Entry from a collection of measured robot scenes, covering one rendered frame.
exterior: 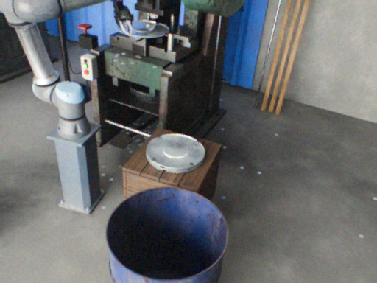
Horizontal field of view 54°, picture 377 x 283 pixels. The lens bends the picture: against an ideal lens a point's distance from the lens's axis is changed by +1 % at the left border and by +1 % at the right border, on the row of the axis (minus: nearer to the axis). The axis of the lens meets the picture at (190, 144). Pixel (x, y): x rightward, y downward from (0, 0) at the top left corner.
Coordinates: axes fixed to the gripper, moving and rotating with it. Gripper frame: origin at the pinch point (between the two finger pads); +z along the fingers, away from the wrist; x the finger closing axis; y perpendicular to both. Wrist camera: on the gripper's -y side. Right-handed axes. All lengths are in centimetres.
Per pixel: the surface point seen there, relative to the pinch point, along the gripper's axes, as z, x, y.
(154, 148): 40, -13, 50
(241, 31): 64, 98, -78
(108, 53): 12.2, -13.7, -13.5
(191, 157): 45, 2, 61
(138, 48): 12.3, 2.9, -5.3
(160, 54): 17.5, 12.6, 2.0
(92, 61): 11.4, -24.0, -9.4
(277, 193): 99, 45, 61
